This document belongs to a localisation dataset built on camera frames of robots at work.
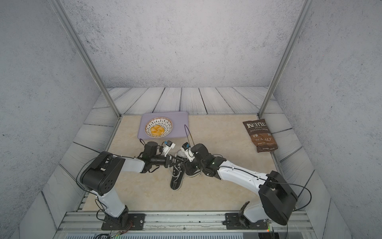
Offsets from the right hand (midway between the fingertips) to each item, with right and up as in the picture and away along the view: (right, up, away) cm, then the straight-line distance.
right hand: (185, 162), depth 81 cm
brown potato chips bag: (+51, +17, +27) cm, 60 cm away
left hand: (-3, -1, +6) cm, 7 cm away
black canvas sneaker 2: (-4, +2, +13) cm, 14 cm away
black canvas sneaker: (-5, -8, +5) cm, 11 cm away
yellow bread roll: (-22, +17, +27) cm, 38 cm away
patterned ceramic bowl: (-17, +22, +33) cm, 43 cm away
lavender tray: (-7, +24, +36) cm, 44 cm away
